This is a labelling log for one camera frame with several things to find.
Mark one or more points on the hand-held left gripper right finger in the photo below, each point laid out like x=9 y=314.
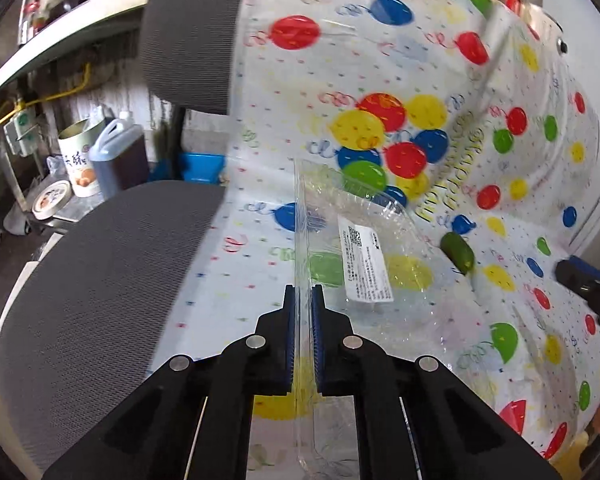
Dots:
x=319 y=340

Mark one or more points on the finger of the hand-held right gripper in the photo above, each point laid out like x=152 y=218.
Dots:
x=592 y=280

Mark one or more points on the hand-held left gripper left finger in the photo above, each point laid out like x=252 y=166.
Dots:
x=290 y=340

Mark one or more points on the clear plastic food container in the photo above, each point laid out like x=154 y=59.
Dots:
x=330 y=200

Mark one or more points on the dark green plastic piece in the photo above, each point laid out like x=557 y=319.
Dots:
x=457 y=252

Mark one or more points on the black mesh office chair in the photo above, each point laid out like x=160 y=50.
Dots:
x=105 y=285

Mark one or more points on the blue plastic basin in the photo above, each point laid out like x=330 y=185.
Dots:
x=200 y=167

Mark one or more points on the brown liquid plastic jug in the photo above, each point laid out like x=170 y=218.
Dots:
x=117 y=155

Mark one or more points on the round printed tin lid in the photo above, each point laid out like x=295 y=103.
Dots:
x=52 y=200

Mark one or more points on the printed tin can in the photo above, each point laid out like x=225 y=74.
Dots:
x=80 y=160

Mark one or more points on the balloon print plastic cover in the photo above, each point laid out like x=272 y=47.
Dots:
x=380 y=60

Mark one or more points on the white kitchen counter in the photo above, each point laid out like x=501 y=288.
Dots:
x=55 y=45

